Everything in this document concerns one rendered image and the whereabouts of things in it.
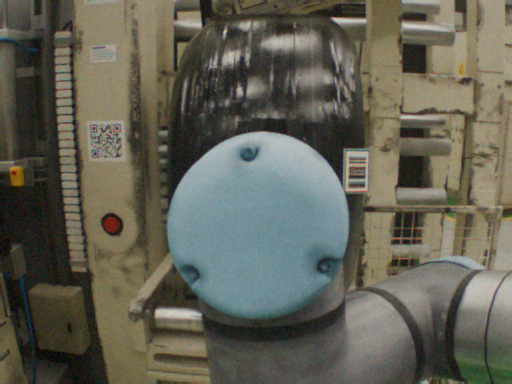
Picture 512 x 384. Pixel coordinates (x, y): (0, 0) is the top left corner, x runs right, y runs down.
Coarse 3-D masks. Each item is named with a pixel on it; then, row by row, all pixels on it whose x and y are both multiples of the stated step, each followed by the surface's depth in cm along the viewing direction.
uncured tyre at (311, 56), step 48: (192, 48) 70; (240, 48) 66; (288, 48) 65; (336, 48) 66; (192, 96) 63; (240, 96) 62; (288, 96) 62; (336, 96) 62; (192, 144) 62; (336, 144) 61
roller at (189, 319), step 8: (152, 312) 81; (160, 312) 81; (168, 312) 81; (176, 312) 81; (184, 312) 81; (192, 312) 81; (200, 312) 81; (160, 320) 80; (168, 320) 80; (176, 320) 80; (184, 320) 80; (192, 320) 80; (200, 320) 80; (160, 328) 81; (168, 328) 81; (176, 328) 81; (184, 328) 80; (192, 328) 80; (200, 328) 80
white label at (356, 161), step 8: (344, 152) 61; (352, 152) 61; (360, 152) 61; (368, 152) 62; (344, 160) 61; (352, 160) 61; (360, 160) 61; (368, 160) 62; (344, 168) 61; (352, 168) 61; (360, 168) 62; (368, 168) 62; (344, 176) 61; (352, 176) 61; (360, 176) 62; (368, 176) 62; (344, 184) 61; (352, 184) 61; (360, 184) 62; (368, 184) 62; (344, 192) 61; (352, 192) 62; (360, 192) 62; (368, 192) 62
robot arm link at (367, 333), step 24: (336, 312) 21; (360, 312) 25; (384, 312) 26; (216, 336) 21; (240, 336) 20; (264, 336) 20; (288, 336) 20; (312, 336) 20; (336, 336) 21; (360, 336) 24; (384, 336) 24; (408, 336) 25; (216, 360) 22; (240, 360) 20; (264, 360) 20; (288, 360) 20; (312, 360) 20; (336, 360) 21; (360, 360) 23; (384, 360) 24; (408, 360) 24
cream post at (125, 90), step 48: (144, 0) 80; (144, 48) 82; (96, 96) 80; (144, 96) 84; (144, 144) 85; (96, 192) 84; (144, 192) 85; (96, 240) 86; (144, 240) 86; (96, 288) 89
